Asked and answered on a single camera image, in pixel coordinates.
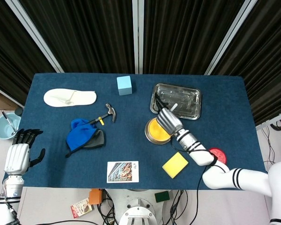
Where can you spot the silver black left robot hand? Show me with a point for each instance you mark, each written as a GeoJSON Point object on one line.
{"type": "Point", "coordinates": [17, 157]}

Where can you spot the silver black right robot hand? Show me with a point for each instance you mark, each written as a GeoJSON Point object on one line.
{"type": "Point", "coordinates": [169, 122]}

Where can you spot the white plastic spoon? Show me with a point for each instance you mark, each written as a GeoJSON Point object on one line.
{"type": "Point", "coordinates": [174, 107]}

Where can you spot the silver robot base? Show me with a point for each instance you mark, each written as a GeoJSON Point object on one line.
{"type": "Point", "coordinates": [137, 211]}

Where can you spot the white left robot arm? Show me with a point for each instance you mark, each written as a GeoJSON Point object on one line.
{"type": "Point", "coordinates": [9, 194]}

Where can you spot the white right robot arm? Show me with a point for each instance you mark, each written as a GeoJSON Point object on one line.
{"type": "Point", "coordinates": [222, 178]}

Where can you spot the white bowl with yellow inside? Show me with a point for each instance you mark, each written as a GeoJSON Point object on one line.
{"type": "Point", "coordinates": [155, 131]}

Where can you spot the orange metal bowl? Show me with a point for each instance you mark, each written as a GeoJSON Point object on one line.
{"type": "Point", "coordinates": [158, 142]}

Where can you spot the rectangular steel tray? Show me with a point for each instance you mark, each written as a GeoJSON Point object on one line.
{"type": "Point", "coordinates": [189, 96]}

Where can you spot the light blue plastic basin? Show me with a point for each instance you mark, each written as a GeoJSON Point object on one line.
{"type": "Point", "coordinates": [1, 127]}

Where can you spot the pen in basin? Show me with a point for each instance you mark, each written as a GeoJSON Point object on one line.
{"type": "Point", "coordinates": [8, 120]}

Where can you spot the yellow sponge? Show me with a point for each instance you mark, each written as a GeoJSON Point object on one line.
{"type": "Point", "coordinates": [175, 165]}

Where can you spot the dark blue tablecloth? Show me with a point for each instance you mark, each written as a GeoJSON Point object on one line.
{"type": "Point", "coordinates": [131, 152]}

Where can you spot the light blue foam cube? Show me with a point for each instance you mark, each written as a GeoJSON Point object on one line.
{"type": "Point", "coordinates": [124, 85]}

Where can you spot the claw hammer with yellow tag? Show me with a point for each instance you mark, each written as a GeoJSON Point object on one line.
{"type": "Point", "coordinates": [112, 112]}

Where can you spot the red round disc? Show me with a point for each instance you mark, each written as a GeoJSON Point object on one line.
{"type": "Point", "coordinates": [220, 154]}

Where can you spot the blue and grey fleece hat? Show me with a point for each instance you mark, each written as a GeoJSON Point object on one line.
{"type": "Point", "coordinates": [79, 136]}

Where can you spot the dragon picture postcard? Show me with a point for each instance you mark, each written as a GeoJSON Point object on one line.
{"type": "Point", "coordinates": [123, 172]}

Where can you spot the white slipper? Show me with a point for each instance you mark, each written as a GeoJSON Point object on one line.
{"type": "Point", "coordinates": [61, 98]}

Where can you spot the dark green box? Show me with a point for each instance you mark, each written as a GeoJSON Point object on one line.
{"type": "Point", "coordinates": [162, 197]}

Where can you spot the printed snack packet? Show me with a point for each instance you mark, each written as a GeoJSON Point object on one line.
{"type": "Point", "coordinates": [80, 208]}

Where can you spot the orange box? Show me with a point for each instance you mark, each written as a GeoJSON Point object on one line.
{"type": "Point", "coordinates": [95, 197]}

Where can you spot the black curtain panel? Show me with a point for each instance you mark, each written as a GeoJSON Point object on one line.
{"type": "Point", "coordinates": [185, 35]}
{"type": "Point", "coordinates": [269, 58]}
{"type": "Point", "coordinates": [9, 51]}
{"type": "Point", "coordinates": [84, 35]}

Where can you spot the white screen frame post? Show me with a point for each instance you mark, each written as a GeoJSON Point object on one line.
{"type": "Point", "coordinates": [35, 35]}
{"type": "Point", "coordinates": [231, 35]}
{"type": "Point", "coordinates": [137, 35]}

